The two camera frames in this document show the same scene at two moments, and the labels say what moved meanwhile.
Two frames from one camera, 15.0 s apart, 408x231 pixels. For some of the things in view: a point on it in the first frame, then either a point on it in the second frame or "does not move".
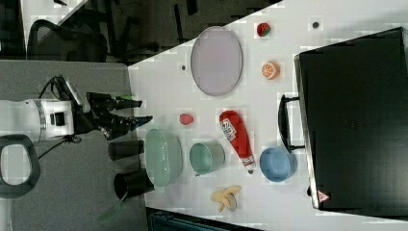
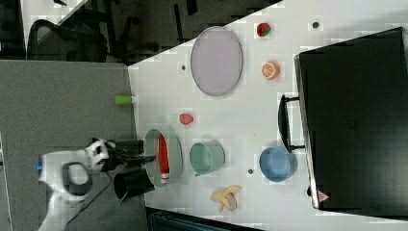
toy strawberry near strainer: x=185 y=118 does not move
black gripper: x=100 y=116 to x=129 y=153
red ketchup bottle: x=235 y=130 to x=164 y=159
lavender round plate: x=216 y=61 does not move
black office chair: x=77 y=41 does not move
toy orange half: x=270 y=70 does not move
